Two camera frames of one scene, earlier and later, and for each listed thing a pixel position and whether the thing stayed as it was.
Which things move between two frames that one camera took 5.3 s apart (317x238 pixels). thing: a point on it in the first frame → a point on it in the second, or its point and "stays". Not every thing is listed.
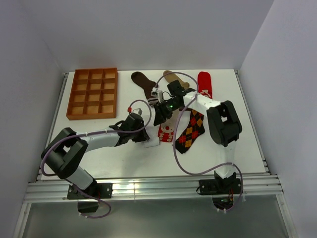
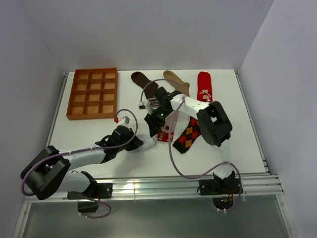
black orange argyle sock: (195, 129) stays
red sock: (204, 84) stays
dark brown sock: (147, 85) stays
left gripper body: (138, 136) → (129, 145)
